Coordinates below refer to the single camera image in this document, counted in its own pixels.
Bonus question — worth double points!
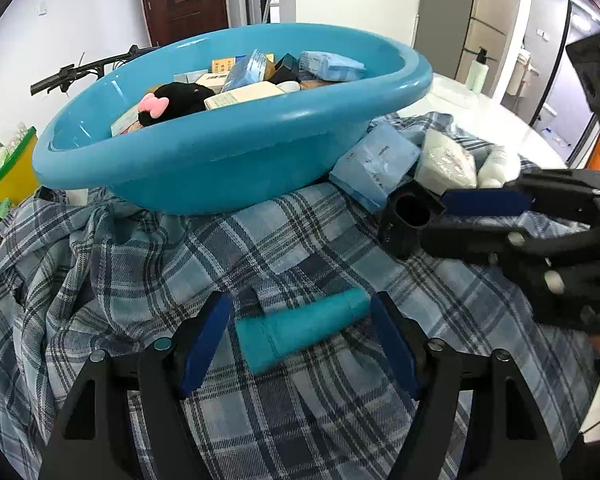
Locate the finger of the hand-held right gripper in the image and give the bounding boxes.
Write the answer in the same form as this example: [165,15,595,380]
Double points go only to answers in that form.
[420,215,600,291]
[441,167,600,225]

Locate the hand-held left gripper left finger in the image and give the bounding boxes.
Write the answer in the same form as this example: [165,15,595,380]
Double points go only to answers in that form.
[39,291,233,480]

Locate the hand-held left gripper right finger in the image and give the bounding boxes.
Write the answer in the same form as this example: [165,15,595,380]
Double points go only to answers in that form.
[370,291,563,480]

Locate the white bottle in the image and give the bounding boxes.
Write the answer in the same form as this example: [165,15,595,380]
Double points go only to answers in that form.
[477,146,523,190]

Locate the black box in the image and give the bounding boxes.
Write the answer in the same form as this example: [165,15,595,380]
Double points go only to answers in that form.
[379,182,447,261]

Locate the teal tube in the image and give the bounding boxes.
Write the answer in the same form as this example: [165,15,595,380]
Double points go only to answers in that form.
[235,287,372,375]

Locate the light blue tissue pack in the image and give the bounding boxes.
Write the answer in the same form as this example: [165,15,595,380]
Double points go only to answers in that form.
[329,122,422,213]

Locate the blue plastic basin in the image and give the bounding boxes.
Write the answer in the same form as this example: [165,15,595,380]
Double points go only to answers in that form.
[31,22,434,217]

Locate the white cotton pad bag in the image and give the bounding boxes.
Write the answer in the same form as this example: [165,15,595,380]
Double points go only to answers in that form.
[414,128,480,191]

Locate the clear plastic container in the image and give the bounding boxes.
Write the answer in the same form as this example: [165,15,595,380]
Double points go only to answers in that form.
[432,77,478,108]

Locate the blue plaid cloth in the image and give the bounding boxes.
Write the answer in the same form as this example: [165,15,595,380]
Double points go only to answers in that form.
[0,110,600,480]

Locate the green pump bottle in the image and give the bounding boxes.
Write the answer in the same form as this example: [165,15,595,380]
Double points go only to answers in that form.
[467,47,490,93]

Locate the beige hanging towel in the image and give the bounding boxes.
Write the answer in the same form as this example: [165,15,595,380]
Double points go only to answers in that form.
[507,50,533,96]

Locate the beige refrigerator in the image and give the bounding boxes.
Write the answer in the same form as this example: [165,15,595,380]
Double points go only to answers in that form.
[412,0,536,96]

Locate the light blue wrapped pack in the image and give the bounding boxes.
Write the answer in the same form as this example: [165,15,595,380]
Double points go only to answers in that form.
[299,51,367,82]

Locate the black rectangular case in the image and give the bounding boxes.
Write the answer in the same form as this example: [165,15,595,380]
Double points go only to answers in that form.
[270,54,301,85]

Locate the pale blue box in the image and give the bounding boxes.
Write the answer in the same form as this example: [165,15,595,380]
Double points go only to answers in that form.
[111,110,143,137]

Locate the black plush toy pink bow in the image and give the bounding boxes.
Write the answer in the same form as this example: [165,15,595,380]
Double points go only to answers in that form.
[137,81,216,126]

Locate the cream long box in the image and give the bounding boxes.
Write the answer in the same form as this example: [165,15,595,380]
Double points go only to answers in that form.
[204,81,286,111]

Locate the yellow bucket green rim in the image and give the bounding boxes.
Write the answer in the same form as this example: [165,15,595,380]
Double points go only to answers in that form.
[0,126,40,206]

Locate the white barcode box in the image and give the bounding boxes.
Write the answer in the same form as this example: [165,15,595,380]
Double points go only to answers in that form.
[195,72,228,92]

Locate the yellow cardboard box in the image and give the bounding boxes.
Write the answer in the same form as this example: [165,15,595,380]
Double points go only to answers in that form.
[210,56,248,75]

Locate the brown wooden door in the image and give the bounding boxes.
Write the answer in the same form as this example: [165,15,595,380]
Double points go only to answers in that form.
[136,0,229,47]

